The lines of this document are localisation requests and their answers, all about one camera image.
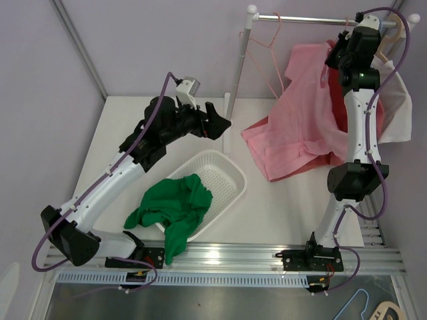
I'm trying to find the white t shirt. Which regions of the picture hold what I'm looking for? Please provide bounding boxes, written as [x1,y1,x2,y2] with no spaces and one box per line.
[377,72,412,144]

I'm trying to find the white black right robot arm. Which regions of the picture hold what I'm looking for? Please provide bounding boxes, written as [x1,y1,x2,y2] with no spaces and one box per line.
[303,25,389,270]

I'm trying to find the blue hanger on floor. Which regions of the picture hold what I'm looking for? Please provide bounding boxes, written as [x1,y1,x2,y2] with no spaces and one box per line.
[332,288,370,320]

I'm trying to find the coral red shirt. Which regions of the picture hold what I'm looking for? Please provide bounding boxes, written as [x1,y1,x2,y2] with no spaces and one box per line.
[266,39,386,183]

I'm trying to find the wooden hanger on floor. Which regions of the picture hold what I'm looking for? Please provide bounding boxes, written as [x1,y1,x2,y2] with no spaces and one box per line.
[369,301,407,320]

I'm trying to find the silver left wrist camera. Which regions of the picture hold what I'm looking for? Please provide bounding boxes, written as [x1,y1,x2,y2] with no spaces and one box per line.
[175,77,200,105]

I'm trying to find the green t shirt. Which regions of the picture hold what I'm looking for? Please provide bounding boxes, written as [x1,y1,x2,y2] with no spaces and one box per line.
[124,174,213,265]

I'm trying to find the silver clothes rack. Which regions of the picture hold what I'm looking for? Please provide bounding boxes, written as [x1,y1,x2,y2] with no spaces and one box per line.
[222,4,422,157]

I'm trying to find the white perforated plastic basket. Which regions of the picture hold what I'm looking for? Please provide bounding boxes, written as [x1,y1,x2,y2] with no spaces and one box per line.
[167,149,248,242]

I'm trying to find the white slotted cable duct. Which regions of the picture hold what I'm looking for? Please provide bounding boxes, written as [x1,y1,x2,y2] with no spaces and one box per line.
[57,271,309,288]

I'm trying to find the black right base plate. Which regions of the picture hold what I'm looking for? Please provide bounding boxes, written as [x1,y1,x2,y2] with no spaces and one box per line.
[275,247,344,272]

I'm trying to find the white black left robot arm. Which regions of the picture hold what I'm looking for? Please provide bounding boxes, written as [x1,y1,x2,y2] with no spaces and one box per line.
[41,97,231,267]

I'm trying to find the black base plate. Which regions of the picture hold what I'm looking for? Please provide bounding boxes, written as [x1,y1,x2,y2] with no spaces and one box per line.
[275,247,344,272]
[105,247,165,269]

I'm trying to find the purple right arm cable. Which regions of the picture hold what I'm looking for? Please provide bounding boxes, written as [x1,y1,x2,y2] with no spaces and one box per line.
[325,7,407,296]

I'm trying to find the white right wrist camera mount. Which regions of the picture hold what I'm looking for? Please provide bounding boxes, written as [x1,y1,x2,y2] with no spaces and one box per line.
[354,12,381,31]

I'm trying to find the aluminium mounting rail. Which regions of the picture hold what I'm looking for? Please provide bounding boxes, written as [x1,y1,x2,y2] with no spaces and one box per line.
[43,241,408,276]

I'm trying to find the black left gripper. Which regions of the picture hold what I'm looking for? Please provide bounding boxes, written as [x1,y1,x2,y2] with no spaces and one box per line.
[161,97,230,145]

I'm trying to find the light pink shirt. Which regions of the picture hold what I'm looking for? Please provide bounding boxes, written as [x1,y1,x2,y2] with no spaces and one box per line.
[241,43,350,183]

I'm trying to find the beige wooden hanger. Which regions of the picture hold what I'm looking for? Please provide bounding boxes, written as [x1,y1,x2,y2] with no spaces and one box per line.
[376,13,406,63]

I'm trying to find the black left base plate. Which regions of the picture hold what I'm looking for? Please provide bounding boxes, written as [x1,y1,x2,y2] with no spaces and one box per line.
[105,247,165,269]

